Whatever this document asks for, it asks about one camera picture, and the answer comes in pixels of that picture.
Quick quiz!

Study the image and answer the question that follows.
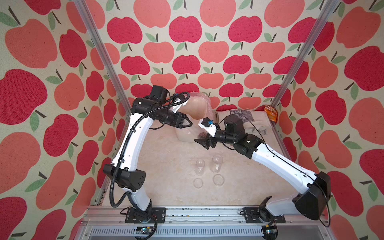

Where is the clear jar lid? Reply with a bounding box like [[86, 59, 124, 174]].
[[213, 174, 225, 187], [193, 178, 204, 189]]

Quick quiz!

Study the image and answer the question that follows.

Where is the right aluminium frame post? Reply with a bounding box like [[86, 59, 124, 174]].
[[271, 0, 341, 108]]

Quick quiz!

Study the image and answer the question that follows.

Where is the clear plastic bin liner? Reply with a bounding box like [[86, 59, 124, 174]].
[[173, 91, 215, 136]]

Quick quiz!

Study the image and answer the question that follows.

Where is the folded printed tote bag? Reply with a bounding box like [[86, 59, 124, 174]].
[[215, 109, 273, 137]]

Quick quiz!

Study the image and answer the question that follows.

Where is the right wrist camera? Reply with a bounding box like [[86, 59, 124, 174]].
[[199, 117, 218, 137]]

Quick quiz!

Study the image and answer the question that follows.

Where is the left aluminium frame post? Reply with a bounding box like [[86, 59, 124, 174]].
[[74, 0, 131, 116]]

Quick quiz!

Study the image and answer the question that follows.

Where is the aluminium frame post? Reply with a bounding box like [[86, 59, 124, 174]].
[[271, 0, 341, 108], [74, 0, 131, 116]]

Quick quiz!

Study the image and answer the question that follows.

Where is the clear tea jar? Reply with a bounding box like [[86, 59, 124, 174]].
[[195, 160, 206, 176], [198, 129, 208, 139], [210, 155, 224, 173]]

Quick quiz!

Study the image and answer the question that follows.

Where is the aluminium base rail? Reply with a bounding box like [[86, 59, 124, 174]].
[[72, 206, 336, 240]]

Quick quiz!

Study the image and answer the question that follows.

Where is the orange snack packet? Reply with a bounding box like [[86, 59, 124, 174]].
[[264, 105, 278, 123]]

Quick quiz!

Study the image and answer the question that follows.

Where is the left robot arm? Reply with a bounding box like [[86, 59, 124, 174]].
[[103, 86, 193, 219]]

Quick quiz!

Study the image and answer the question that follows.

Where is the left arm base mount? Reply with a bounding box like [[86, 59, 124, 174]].
[[120, 207, 167, 224]]

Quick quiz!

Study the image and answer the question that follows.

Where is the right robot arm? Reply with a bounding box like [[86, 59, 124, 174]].
[[195, 115, 331, 223]]

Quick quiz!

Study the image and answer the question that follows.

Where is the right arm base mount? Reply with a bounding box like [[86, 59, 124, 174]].
[[239, 207, 286, 225]]

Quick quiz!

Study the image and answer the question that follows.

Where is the white trash bin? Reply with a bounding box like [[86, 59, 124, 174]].
[[175, 95, 210, 144]]

